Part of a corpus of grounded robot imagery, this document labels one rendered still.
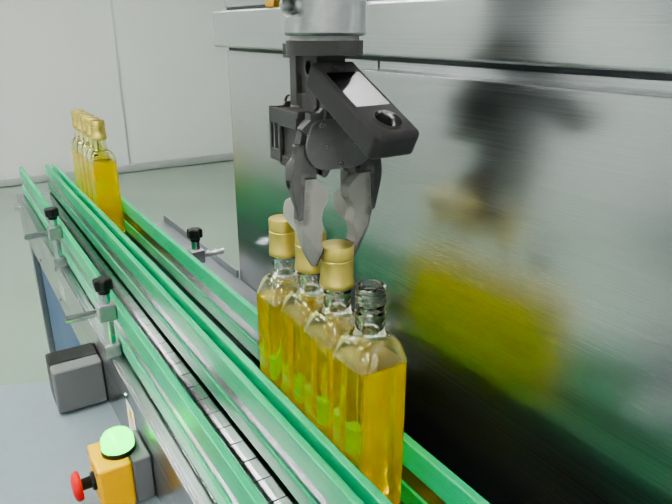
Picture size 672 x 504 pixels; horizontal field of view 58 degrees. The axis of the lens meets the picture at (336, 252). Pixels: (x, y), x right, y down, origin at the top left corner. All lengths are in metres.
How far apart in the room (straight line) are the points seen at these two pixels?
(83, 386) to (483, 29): 0.85
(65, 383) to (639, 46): 0.95
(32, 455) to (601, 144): 0.91
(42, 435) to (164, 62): 5.67
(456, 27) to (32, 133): 5.88
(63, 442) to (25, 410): 0.13
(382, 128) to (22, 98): 5.91
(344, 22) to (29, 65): 5.83
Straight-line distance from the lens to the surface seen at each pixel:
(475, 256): 0.63
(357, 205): 0.60
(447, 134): 0.64
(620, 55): 0.53
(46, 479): 1.03
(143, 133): 6.57
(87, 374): 1.13
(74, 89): 6.39
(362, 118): 0.50
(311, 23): 0.56
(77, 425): 1.13
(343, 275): 0.60
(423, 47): 0.68
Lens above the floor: 1.36
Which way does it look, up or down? 20 degrees down
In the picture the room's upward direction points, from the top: straight up
